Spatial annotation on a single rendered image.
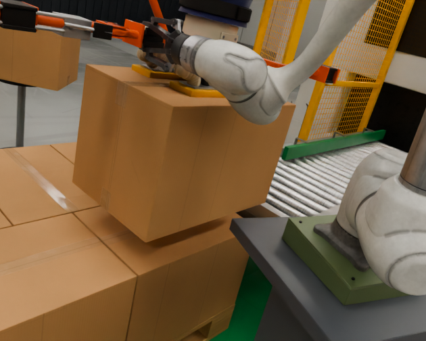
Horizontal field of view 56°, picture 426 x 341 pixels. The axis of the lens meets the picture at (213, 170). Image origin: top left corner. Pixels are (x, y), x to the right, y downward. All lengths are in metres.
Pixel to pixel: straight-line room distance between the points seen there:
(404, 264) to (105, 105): 0.87
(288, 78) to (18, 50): 2.02
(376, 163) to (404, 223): 0.23
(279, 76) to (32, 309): 0.83
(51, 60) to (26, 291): 1.75
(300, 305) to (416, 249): 0.30
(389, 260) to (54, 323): 0.82
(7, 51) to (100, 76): 1.58
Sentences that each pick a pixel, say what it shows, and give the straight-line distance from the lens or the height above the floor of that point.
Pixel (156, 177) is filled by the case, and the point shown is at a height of 0.88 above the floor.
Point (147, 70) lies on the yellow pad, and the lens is 1.29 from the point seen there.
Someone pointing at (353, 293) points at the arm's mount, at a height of 0.79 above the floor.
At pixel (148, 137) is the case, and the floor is 0.97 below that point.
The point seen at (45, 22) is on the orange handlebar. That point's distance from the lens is 0.99.
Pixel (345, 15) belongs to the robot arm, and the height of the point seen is 1.36.
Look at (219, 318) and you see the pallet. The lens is 1.82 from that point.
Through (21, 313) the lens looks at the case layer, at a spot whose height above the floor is 0.54.
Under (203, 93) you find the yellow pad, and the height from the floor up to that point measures 1.08.
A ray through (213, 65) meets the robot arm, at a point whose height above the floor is 1.20.
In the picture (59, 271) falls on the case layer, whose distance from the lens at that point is 1.24.
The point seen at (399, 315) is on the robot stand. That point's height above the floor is 0.75.
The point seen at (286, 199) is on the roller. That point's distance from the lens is 1.98.
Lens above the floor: 1.32
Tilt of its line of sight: 22 degrees down
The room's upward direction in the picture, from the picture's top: 14 degrees clockwise
